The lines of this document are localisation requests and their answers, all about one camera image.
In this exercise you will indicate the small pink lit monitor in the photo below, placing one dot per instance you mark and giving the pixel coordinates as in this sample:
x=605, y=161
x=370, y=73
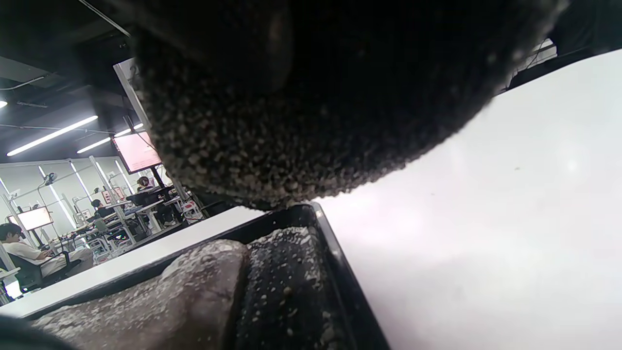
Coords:
x=35, y=218

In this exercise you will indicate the long ceiling light strip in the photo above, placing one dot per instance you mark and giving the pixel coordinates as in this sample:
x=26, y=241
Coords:
x=51, y=136

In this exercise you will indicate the person's right hand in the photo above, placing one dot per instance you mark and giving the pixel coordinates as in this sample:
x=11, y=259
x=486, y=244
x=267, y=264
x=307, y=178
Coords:
x=316, y=97

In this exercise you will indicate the brown leather bag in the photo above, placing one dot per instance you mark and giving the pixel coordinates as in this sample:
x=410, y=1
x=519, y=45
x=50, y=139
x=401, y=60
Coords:
x=170, y=301

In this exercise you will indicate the short ceiling light strip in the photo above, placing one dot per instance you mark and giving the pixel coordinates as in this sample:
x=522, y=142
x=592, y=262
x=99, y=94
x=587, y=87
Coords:
x=95, y=145

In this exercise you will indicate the black plastic tray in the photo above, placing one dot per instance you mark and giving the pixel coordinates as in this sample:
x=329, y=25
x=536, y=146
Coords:
x=350, y=301

